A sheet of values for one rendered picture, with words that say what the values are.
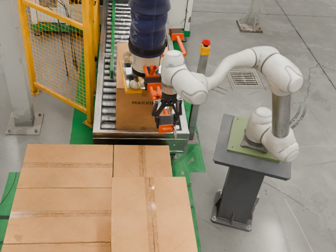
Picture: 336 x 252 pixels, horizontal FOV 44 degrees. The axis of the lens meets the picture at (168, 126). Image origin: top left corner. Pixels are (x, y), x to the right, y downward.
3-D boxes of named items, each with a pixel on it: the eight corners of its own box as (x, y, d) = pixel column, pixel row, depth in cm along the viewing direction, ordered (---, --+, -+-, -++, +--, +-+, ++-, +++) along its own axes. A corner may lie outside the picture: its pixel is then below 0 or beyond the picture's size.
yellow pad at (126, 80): (118, 62, 273) (118, 56, 269) (133, 62, 275) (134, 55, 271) (125, 94, 248) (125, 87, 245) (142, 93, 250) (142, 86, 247)
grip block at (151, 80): (143, 83, 241) (143, 75, 237) (159, 82, 243) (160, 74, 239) (145, 92, 235) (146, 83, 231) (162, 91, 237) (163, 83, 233)
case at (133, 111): (116, 84, 350) (116, 42, 323) (163, 85, 355) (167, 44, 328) (115, 131, 305) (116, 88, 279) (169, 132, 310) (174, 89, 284)
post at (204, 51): (185, 136, 390) (200, 43, 325) (192, 136, 391) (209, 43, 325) (186, 141, 385) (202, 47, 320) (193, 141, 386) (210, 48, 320)
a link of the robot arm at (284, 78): (280, 135, 269) (303, 158, 256) (260, 148, 266) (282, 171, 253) (283, 46, 210) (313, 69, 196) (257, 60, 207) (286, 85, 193)
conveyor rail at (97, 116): (103, 9, 481) (103, -7, 469) (108, 9, 482) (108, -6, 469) (93, 149, 309) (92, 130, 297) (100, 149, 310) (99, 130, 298)
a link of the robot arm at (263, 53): (247, 41, 213) (264, 55, 205) (273, 38, 222) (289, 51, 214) (240, 63, 221) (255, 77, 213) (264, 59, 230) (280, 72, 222)
